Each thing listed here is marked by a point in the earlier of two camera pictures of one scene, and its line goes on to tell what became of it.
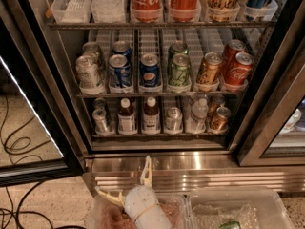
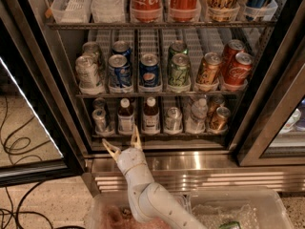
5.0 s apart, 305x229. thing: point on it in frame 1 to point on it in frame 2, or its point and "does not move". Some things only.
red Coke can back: (233, 48) does not move
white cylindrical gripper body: (140, 199) to (132, 159)
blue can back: (123, 48) does not move
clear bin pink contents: (102, 214) does not move
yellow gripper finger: (116, 197) to (114, 152)
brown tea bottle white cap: (126, 118) does not move
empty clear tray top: (72, 4) does not move
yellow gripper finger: (147, 176) to (135, 141)
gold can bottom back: (214, 101) does not move
